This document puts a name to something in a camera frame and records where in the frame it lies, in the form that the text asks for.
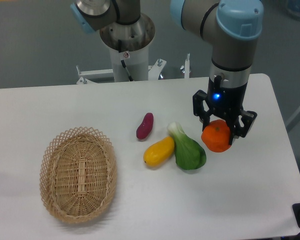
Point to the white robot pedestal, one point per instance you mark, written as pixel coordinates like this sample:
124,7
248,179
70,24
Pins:
128,47

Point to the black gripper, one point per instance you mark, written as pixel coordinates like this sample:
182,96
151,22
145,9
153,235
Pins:
227,104

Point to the purple sweet potato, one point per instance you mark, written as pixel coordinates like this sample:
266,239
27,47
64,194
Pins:
146,126

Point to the green bok choy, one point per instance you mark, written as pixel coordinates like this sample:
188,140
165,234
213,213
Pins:
189,155

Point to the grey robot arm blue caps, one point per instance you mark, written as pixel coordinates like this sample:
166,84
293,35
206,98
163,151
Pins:
232,27

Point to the yellow mango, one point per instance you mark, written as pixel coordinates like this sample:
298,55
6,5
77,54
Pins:
160,151

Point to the woven wicker basket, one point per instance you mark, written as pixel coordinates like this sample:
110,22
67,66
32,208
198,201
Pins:
78,175

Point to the orange fruit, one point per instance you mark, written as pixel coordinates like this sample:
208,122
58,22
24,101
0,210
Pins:
216,136

